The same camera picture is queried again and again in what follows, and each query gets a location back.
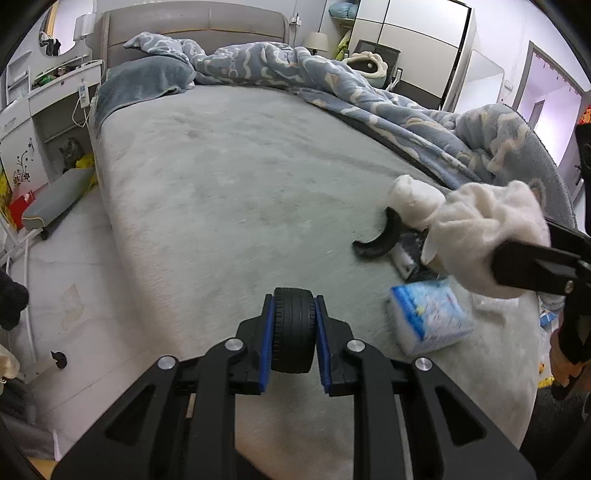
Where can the white power strip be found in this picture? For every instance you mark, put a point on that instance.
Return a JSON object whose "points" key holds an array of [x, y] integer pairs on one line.
{"points": [[83, 95]]}

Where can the cream plush pet bed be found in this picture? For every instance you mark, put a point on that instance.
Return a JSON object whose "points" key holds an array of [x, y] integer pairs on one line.
{"points": [[370, 65]]}

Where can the white bedside lamp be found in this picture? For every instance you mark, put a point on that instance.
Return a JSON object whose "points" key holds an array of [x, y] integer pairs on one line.
{"points": [[316, 42]]}

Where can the black printed snack wrapper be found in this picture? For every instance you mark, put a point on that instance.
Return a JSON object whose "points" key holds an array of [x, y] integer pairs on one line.
{"points": [[406, 257]]}

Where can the grey framed door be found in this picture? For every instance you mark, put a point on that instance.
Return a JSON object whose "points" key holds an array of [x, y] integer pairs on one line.
{"points": [[550, 100]]}

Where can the grey-green bed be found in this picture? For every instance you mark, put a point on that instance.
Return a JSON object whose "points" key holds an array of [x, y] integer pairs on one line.
{"points": [[219, 195]]}

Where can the white grey wardrobe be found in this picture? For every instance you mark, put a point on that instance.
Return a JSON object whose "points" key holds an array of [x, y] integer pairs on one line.
{"points": [[434, 39]]}

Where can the black toy tyre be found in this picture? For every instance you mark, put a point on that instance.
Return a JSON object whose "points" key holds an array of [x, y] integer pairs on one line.
{"points": [[294, 331]]}

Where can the black hanging garment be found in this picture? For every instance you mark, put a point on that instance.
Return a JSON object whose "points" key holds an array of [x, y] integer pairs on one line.
{"points": [[14, 298]]}

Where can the round wall mirror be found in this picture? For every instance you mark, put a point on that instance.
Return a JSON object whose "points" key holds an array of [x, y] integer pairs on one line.
{"points": [[65, 25]]}

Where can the white dressing table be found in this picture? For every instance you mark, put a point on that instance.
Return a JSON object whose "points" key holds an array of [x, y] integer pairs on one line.
{"points": [[36, 129]]}

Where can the white tissue wad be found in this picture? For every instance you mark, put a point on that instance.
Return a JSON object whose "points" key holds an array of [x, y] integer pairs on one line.
{"points": [[465, 226]]}

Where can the blue white tissue pack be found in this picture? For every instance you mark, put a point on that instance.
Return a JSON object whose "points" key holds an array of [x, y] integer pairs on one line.
{"points": [[427, 316]]}

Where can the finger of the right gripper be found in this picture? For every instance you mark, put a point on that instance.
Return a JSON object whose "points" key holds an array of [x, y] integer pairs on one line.
{"points": [[537, 268]]}

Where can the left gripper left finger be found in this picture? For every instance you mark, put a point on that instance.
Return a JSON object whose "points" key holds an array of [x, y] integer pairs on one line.
{"points": [[177, 420]]}

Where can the red box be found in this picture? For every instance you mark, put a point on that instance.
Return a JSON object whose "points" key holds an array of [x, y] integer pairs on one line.
{"points": [[18, 206]]}

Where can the blue cloud pattern blanket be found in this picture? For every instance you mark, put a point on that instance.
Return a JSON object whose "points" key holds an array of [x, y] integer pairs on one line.
{"points": [[488, 144]]}

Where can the dark blue-grey pillow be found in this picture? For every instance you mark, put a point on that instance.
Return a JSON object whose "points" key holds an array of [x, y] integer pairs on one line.
{"points": [[144, 79]]}

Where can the black curved plastic piece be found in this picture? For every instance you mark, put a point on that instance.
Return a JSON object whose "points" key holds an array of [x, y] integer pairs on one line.
{"points": [[385, 241]]}

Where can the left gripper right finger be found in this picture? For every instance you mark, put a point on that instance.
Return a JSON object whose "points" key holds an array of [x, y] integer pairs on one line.
{"points": [[410, 420]]}

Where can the grey padded headboard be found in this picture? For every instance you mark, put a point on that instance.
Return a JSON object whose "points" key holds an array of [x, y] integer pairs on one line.
{"points": [[211, 24]]}

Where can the grey cushioned stool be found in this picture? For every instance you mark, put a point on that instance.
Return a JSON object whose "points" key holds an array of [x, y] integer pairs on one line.
{"points": [[56, 198]]}

